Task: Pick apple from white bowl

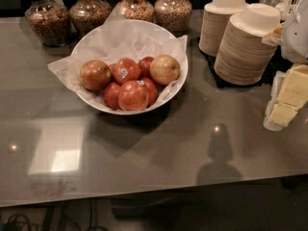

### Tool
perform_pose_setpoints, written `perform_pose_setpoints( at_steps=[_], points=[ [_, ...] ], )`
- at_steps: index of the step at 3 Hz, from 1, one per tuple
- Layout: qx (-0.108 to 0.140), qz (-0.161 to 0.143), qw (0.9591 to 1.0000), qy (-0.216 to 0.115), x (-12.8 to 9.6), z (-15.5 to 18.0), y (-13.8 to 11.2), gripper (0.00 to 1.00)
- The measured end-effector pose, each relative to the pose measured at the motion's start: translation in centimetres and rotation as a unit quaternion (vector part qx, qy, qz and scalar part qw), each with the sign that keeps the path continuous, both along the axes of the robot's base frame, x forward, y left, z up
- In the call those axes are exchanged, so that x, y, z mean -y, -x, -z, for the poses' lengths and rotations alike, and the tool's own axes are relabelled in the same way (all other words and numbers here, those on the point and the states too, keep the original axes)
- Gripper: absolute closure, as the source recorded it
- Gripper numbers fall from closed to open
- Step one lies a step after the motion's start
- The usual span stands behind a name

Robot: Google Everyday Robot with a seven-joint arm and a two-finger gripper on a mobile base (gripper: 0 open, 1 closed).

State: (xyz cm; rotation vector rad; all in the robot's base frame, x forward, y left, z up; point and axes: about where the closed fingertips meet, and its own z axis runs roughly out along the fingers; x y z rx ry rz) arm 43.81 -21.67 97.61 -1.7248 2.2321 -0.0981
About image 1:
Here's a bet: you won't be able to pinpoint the rear stack of paper bowls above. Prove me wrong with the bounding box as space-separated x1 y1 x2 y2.
199 0 247 57

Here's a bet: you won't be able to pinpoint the black cables under table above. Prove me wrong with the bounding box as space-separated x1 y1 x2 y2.
0 199 110 231

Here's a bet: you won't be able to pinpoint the black mat under bowls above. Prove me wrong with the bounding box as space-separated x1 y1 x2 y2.
201 37 292 89

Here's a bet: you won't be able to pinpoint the white paper bowl liner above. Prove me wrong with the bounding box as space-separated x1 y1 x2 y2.
48 14 188 104

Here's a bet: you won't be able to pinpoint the small red apple front left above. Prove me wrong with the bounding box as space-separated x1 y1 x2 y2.
103 82 120 110

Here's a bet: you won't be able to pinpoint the red apple with sticker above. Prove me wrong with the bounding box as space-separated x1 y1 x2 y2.
112 58 141 85
118 80 149 111

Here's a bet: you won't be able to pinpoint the yellowish red apple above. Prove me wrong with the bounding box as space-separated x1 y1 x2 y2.
149 55 180 85

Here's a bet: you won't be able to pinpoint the red apple with sticker centre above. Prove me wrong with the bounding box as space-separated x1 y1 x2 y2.
112 58 141 85

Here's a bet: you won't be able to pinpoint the red apple front right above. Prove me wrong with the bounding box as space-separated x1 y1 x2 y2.
141 77 158 107

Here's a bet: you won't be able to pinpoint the white ceramic bowl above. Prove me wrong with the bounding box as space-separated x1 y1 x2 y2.
68 19 188 116

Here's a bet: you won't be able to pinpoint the red apple far left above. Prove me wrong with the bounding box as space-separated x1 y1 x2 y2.
79 60 112 91

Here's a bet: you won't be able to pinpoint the glass jar of granola left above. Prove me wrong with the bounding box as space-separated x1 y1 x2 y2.
25 0 71 47

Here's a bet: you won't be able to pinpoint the red apple front with sticker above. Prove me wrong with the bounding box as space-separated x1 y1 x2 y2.
118 80 149 111

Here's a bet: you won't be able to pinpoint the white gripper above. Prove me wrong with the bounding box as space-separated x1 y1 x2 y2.
262 3 308 131

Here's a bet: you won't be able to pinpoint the glass jar of cereal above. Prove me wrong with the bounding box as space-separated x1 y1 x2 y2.
69 0 112 38
115 0 154 22

